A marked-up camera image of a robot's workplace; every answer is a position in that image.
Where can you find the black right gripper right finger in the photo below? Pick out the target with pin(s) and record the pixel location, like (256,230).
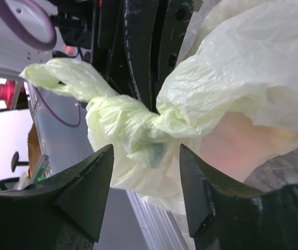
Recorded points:
(223,213)

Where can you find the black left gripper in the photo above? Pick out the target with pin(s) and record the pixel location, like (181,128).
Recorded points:
(97,27)

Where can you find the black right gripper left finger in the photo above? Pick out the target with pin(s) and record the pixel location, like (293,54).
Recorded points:
(64,211)

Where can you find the light green plastic bag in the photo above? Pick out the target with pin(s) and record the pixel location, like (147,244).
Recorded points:
(233,101)

